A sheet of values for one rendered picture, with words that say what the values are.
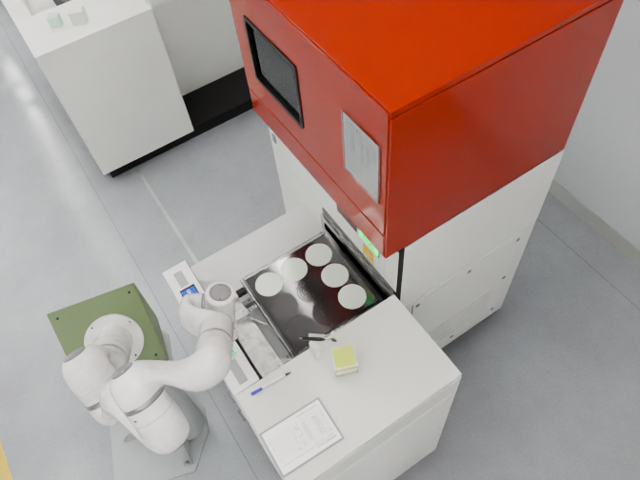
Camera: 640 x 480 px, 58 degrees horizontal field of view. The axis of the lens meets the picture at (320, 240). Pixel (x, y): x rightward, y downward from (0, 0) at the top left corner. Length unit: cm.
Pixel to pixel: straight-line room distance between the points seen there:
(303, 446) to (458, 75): 111
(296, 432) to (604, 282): 203
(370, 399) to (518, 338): 137
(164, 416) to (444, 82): 96
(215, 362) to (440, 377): 79
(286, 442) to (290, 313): 46
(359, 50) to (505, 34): 35
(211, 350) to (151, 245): 215
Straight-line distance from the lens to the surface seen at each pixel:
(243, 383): 190
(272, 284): 211
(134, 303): 205
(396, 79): 137
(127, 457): 298
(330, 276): 210
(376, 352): 190
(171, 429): 137
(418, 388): 186
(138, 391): 133
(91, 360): 169
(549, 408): 297
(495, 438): 287
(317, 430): 182
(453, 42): 148
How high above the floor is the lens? 271
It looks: 56 degrees down
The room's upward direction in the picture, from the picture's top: 7 degrees counter-clockwise
